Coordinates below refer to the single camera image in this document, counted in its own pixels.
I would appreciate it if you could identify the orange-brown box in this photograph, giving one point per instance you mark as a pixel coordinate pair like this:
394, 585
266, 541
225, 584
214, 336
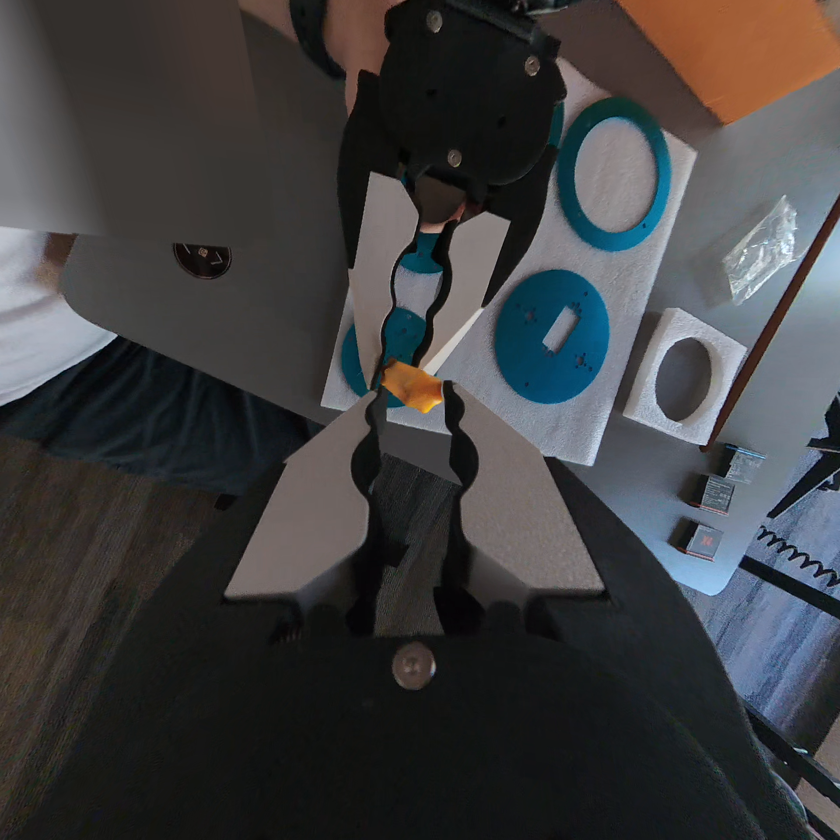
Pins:
735, 46

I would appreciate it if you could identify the thin brown wooden strip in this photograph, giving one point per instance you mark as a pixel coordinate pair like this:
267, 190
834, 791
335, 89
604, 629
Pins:
754, 358

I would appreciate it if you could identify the person's left hand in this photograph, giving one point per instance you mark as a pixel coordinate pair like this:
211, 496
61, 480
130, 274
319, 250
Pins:
358, 39

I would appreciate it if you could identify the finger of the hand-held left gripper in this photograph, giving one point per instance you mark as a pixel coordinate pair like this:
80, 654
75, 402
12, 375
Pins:
472, 262
371, 262

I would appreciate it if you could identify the person's dark trousers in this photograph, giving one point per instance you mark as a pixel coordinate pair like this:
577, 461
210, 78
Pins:
164, 420

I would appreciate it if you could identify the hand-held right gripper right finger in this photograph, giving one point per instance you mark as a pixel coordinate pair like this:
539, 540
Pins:
518, 525

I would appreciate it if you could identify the grey desk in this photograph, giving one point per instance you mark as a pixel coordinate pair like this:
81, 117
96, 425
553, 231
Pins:
262, 315

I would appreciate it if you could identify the white foam frame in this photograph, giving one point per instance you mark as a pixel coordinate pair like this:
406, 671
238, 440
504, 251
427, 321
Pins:
726, 367

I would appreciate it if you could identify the small dark box grey label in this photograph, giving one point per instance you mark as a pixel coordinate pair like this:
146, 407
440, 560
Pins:
713, 493

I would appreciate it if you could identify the round black desk button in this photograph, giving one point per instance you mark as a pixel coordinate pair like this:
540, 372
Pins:
203, 262

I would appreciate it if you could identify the small dark box red mark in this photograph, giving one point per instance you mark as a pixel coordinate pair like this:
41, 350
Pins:
697, 539

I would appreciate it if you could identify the clear plastic bag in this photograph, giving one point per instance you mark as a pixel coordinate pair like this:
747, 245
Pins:
761, 256

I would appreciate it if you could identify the small box with blue edge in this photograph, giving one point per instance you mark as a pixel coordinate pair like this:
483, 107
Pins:
743, 464

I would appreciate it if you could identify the black office stool chair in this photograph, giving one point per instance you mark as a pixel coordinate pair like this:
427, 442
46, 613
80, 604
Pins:
828, 469

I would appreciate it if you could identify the blue disc with rectangular slot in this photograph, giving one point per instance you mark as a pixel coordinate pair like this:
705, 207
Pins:
525, 367

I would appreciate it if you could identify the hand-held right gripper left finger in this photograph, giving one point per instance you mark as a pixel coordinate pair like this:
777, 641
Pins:
308, 525

